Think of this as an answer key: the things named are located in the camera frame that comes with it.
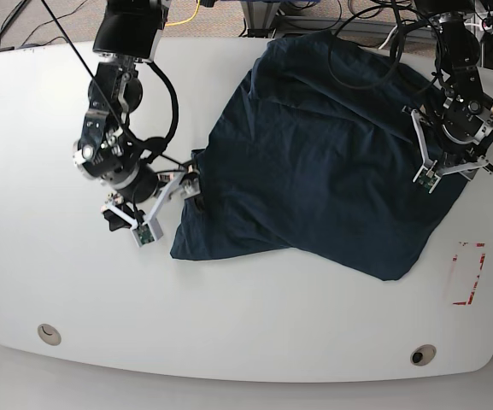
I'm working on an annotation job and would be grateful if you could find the table cable grommet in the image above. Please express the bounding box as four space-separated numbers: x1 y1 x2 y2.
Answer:
410 344 437 366
38 324 62 347

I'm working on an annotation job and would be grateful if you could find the left table cable grommet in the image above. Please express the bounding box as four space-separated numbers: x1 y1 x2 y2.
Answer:
38 324 62 347

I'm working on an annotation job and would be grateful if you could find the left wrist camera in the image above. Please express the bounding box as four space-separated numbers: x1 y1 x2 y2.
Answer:
413 165 441 194

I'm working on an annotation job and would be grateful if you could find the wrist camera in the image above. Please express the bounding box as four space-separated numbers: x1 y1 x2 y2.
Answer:
413 165 441 194
132 220 163 248

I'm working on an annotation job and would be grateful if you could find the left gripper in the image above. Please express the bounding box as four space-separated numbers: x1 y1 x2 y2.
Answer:
402 106 493 181

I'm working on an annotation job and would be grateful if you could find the right table cable grommet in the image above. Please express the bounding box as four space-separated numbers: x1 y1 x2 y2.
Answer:
410 344 437 366

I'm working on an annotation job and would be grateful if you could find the white cable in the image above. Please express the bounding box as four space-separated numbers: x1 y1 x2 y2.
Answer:
377 23 401 50

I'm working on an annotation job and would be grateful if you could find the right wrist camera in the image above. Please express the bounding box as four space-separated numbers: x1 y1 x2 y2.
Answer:
132 220 163 248

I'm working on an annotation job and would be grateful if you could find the red tape rectangle marking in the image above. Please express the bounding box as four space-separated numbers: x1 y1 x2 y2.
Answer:
448 242 487 306

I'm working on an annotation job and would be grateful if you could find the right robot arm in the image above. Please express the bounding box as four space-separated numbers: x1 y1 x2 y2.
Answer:
73 1 200 245

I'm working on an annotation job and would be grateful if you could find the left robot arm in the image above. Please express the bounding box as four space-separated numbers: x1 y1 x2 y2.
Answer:
410 1 493 191

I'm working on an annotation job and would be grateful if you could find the dark blue t-shirt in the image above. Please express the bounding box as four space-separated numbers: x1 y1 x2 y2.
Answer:
170 32 467 281

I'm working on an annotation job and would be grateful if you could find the yellow cable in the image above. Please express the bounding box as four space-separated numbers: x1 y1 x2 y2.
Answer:
164 0 200 27

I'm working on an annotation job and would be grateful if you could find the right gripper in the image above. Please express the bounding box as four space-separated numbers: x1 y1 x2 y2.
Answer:
101 164 206 231

